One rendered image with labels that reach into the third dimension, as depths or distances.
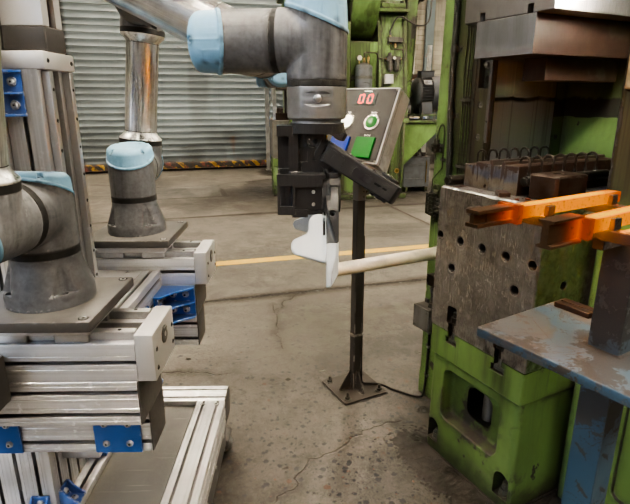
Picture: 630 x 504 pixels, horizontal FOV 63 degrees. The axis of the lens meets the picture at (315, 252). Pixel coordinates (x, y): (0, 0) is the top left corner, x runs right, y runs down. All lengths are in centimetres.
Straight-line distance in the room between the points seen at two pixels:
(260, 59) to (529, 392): 117
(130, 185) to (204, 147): 775
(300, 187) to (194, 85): 846
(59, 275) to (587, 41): 138
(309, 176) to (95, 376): 56
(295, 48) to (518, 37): 93
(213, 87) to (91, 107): 194
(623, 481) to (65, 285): 145
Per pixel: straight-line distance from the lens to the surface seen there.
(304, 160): 67
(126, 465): 159
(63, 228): 97
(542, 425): 167
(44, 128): 118
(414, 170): 681
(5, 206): 85
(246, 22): 67
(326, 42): 65
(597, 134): 192
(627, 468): 168
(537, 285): 140
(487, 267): 149
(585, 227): 90
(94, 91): 913
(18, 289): 99
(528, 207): 100
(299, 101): 65
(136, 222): 141
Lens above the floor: 116
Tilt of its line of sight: 17 degrees down
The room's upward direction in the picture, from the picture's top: straight up
